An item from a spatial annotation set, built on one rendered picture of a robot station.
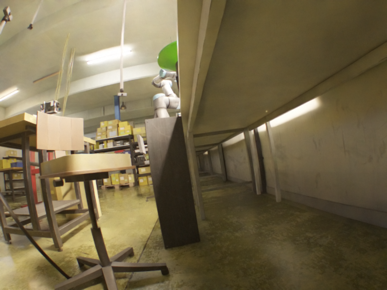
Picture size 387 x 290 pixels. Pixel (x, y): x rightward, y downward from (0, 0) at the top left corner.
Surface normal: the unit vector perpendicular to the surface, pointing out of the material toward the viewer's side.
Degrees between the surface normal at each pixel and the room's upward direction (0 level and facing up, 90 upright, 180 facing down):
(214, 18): 180
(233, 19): 180
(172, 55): 159
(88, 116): 90
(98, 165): 90
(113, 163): 90
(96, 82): 90
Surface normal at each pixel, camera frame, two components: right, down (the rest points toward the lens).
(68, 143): 0.87, -0.18
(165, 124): 0.25, -0.13
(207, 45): 0.15, 0.99
